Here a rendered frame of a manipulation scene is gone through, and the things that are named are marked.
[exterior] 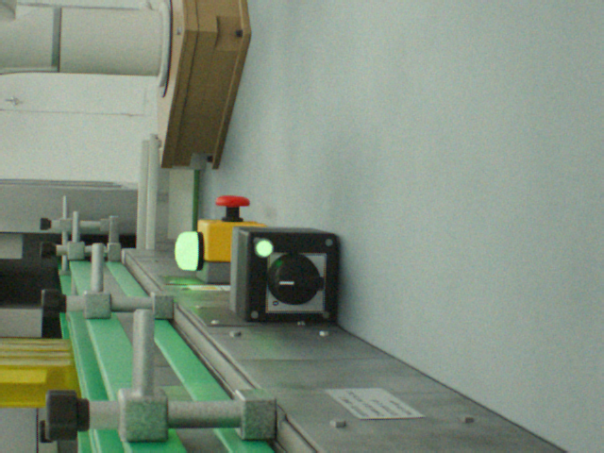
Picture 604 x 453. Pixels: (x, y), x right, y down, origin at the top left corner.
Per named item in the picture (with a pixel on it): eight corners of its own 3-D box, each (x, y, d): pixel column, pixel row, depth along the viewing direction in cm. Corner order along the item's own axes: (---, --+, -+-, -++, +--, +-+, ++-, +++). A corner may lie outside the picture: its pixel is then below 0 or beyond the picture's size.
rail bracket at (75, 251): (118, 319, 166) (39, 318, 163) (121, 212, 165) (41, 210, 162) (120, 322, 163) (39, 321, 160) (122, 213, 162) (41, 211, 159)
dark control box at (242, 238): (315, 310, 102) (228, 310, 100) (319, 227, 101) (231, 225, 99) (339, 324, 94) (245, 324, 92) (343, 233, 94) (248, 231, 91)
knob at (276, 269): (315, 304, 93) (326, 310, 90) (265, 304, 92) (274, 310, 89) (318, 253, 93) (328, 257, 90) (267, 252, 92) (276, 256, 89)
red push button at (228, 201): (211, 223, 125) (213, 194, 125) (245, 224, 126) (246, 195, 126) (217, 226, 121) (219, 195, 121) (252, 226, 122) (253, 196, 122)
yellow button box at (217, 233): (257, 278, 129) (195, 277, 127) (259, 216, 128) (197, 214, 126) (269, 285, 122) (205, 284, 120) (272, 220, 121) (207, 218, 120)
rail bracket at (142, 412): (270, 427, 63) (44, 429, 60) (274, 307, 63) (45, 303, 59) (285, 444, 59) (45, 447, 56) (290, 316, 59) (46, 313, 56)
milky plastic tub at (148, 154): (185, 264, 187) (135, 263, 184) (189, 136, 185) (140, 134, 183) (199, 276, 170) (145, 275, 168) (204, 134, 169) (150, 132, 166)
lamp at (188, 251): (197, 268, 125) (173, 268, 125) (199, 230, 125) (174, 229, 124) (204, 273, 121) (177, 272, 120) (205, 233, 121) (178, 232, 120)
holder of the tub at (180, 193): (187, 293, 187) (142, 293, 185) (192, 137, 185) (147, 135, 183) (201, 308, 170) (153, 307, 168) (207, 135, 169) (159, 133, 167)
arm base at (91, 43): (158, 46, 164) (58, 42, 160) (166, -24, 156) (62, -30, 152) (164, 104, 153) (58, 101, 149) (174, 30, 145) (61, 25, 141)
